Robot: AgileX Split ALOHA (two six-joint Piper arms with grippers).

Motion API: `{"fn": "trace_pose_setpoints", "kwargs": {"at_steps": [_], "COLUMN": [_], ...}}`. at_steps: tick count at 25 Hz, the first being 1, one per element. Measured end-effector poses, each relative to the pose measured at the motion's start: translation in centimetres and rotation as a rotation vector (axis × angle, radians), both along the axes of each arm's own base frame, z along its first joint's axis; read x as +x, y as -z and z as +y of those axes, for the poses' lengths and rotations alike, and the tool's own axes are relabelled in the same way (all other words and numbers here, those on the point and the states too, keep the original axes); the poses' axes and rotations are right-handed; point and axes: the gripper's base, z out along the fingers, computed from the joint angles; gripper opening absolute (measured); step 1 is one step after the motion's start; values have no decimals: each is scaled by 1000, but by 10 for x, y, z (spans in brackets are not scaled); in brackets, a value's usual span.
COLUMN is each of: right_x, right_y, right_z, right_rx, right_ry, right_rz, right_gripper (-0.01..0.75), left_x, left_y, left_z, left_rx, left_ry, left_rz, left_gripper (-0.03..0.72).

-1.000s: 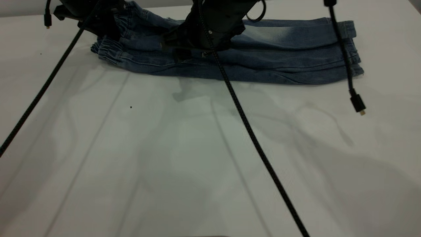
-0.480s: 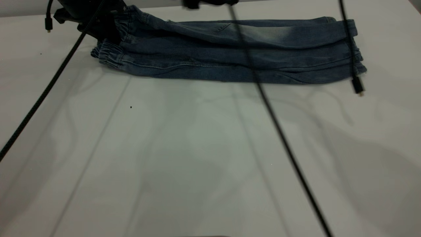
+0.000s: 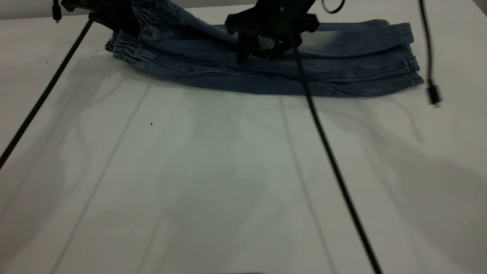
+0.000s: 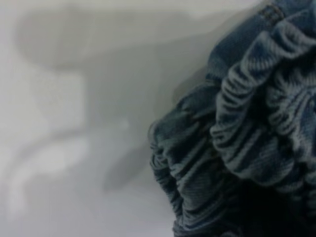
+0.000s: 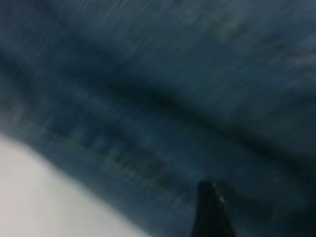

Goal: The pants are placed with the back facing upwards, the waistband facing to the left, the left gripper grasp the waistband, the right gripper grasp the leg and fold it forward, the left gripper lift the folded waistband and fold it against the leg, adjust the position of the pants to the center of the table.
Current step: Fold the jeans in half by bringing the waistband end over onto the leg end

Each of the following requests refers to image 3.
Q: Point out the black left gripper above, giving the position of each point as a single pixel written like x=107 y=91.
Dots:
x=95 y=7

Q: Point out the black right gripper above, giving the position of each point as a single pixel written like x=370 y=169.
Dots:
x=274 y=21

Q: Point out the blue denim shorts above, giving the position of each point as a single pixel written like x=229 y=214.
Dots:
x=342 y=68

